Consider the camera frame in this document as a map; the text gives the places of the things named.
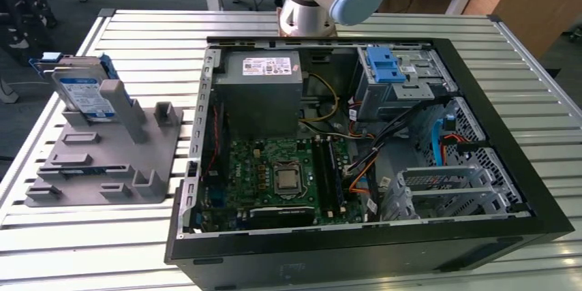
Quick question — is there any hard disk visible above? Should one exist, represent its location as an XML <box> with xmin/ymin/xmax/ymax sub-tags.
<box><xmin>27</xmin><ymin>51</ymin><xmax>123</xmax><ymax>124</ymax></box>

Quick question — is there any orange black power wire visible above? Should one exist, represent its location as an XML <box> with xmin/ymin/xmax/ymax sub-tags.
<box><xmin>444</xmin><ymin>135</ymin><xmax>489</xmax><ymax>155</ymax></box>

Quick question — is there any metal disk bay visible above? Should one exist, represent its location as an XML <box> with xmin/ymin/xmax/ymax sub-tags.
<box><xmin>380</xmin><ymin>164</ymin><xmax>532</xmax><ymax>222</ymax></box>

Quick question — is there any grey chair foot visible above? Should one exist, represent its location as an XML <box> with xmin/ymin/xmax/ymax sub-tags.
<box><xmin>0</xmin><ymin>78</ymin><xmax>21</xmax><ymax>104</ymax></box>

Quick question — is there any grey parts rack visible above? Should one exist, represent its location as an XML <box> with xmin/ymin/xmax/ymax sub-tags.
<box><xmin>23</xmin><ymin>78</ymin><xmax>186</xmax><ymax>207</ymax></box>

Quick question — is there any grey power supply unit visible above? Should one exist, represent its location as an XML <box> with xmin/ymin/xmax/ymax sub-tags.
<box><xmin>213</xmin><ymin>50</ymin><xmax>305</xmax><ymax>140</ymax></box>

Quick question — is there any green motherboard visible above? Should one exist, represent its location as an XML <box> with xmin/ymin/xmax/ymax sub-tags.
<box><xmin>199</xmin><ymin>136</ymin><xmax>365</xmax><ymax>232</ymax></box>

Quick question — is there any CPU socket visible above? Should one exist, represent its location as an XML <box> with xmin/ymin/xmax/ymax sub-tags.
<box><xmin>270</xmin><ymin>159</ymin><xmax>309</xmax><ymax>202</ymax></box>

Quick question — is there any silver CPU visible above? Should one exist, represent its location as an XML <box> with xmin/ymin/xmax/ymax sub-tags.
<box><xmin>274</xmin><ymin>167</ymin><xmax>301</xmax><ymax>192</ymax></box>

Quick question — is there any blue drive latch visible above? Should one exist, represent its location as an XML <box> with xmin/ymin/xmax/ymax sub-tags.
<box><xmin>365</xmin><ymin>46</ymin><xmax>408</xmax><ymax>84</ymax></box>

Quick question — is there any black RAM slot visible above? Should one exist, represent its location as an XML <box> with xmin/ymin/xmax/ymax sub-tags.
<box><xmin>313</xmin><ymin>136</ymin><xmax>332</xmax><ymax>217</ymax></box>

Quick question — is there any black graphics card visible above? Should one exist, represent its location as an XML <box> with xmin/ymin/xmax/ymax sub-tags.
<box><xmin>245</xmin><ymin>204</ymin><xmax>316</xmax><ymax>230</ymax></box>

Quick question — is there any RAM stick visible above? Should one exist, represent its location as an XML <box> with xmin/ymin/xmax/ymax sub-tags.
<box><xmin>326</xmin><ymin>139</ymin><xmax>346</xmax><ymax>215</ymax></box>

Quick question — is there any metal optical drive cage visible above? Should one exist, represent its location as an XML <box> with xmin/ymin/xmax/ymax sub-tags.
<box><xmin>354</xmin><ymin>45</ymin><xmax>461</xmax><ymax>123</ymax></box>

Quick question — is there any black PC case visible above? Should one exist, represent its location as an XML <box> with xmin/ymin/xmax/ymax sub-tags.
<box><xmin>163</xmin><ymin>35</ymin><xmax>576</xmax><ymax>291</ymax></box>

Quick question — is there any yellow wire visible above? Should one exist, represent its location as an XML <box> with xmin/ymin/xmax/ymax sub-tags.
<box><xmin>302</xmin><ymin>72</ymin><xmax>341</xmax><ymax>123</ymax></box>

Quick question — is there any black cable bundle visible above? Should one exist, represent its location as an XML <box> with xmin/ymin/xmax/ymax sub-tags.
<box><xmin>350</xmin><ymin>95</ymin><xmax>464</xmax><ymax>183</ymax></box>

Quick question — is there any orange wire bundle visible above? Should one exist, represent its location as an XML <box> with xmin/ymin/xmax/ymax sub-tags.
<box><xmin>348</xmin><ymin>171</ymin><xmax>378</xmax><ymax>200</ymax></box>

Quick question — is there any blue data wire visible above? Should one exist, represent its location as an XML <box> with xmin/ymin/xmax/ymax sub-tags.
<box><xmin>434</xmin><ymin>117</ymin><xmax>456</xmax><ymax>169</ymax></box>

